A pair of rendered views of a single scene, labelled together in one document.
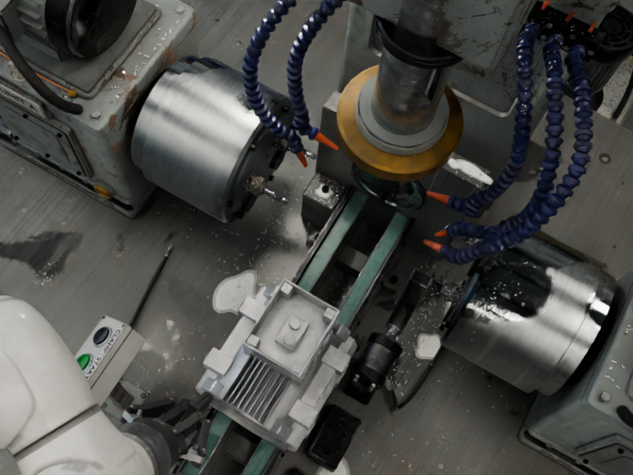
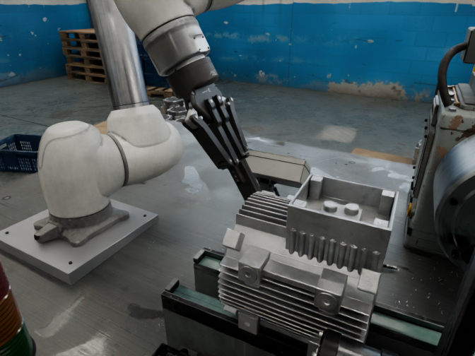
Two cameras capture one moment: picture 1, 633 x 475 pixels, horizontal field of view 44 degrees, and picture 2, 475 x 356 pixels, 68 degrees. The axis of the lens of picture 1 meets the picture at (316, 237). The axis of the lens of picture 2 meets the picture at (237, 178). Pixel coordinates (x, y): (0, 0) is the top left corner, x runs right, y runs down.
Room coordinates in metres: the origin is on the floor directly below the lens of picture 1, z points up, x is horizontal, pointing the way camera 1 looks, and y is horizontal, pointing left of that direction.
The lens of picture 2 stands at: (0.20, -0.38, 1.37)
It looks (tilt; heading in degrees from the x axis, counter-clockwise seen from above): 27 degrees down; 93
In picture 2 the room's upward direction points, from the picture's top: straight up
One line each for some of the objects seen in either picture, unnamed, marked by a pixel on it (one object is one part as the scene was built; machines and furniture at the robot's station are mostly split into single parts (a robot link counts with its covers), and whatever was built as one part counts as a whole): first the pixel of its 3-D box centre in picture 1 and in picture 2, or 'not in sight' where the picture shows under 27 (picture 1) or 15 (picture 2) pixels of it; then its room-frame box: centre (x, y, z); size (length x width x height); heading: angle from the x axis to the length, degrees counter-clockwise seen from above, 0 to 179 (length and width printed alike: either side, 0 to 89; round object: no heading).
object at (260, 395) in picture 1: (277, 368); (305, 267); (0.28, 0.03, 1.01); 0.20 x 0.19 x 0.19; 156
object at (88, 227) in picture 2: not in sight; (75, 216); (-0.28, 0.39, 0.86); 0.22 x 0.18 x 0.06; 64
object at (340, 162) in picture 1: (400, 168); not in sight; (0.70, -0.14, 0.97); 0.30 x 0.11 x 0.34; 67
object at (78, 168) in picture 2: not in sight; (77, 164); (-0.26, 0.42, 0.99); 0.18 x 0.16 x 0.22; 47
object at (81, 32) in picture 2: not in sight; (102, 55); (-2.84, 6.64, 0.45); 1.26 x 0.86 x 0.89; 154
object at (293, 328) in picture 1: (291, 333); (341, 221); (0.32, 0.02, 1.11); 0.12 x 0.11 x 0.07; 156
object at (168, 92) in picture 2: not in sight; (150, 67); (-1.60, 5.61, 0.39); 1.20 x 0.80 x 0.79; 162
